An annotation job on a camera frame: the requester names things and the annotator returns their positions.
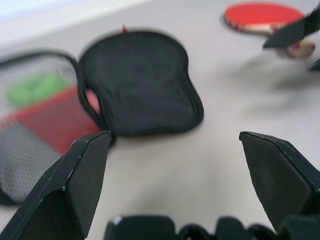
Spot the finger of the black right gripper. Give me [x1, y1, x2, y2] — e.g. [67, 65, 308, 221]
[263, 4, 320, 50]
[308, 58, 320, 74]

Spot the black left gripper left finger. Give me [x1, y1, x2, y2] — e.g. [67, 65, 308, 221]
[0, 130, 112, 240]

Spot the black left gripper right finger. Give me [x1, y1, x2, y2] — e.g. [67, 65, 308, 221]
[239, 130, 320, 237]

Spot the red table tennis paddle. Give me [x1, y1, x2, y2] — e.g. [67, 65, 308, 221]
[223, 1, 316, 60]

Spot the red box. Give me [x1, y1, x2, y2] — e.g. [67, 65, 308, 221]
[0, 24, 205, 207]

